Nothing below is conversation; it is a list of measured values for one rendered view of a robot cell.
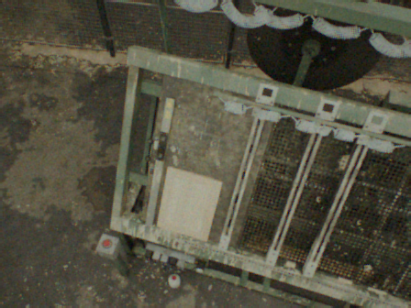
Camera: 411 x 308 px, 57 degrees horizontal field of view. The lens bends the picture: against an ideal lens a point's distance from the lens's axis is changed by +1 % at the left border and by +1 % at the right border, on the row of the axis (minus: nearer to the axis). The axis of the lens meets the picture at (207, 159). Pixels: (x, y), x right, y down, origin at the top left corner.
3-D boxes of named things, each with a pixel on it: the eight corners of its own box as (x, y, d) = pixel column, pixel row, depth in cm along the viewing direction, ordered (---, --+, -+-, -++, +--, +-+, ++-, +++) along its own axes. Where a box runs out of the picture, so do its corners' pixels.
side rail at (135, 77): (117, 207, 278) (111, 215, 268) (136, 60, 231) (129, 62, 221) (125, 210, 277) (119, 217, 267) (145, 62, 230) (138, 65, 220)
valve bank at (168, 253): (138, 265, 286) (135, 257, 265) (146, 247, 293) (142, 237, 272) (202, 284, 281) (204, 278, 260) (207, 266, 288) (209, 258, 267)
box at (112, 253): (100, 256, 270) (94, 249, 254) (107, 240, 275) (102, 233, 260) (116, 261, 268) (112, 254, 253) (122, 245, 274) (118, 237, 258)
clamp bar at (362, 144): (299, 267, 260) (300, 292, 238) (366, 105, 209) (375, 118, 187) (314, 271, 259) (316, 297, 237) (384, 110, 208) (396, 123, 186)
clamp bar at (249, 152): (216, 242, 265) (210, 264, 244) (261, 79, 214) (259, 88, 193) (230, 246, 264) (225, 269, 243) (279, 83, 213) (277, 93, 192)
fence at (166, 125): (147, 222, 270) (145, 225, 267) (168, 95, 229) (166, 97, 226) (153, 224, 270) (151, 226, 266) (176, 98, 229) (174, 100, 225)
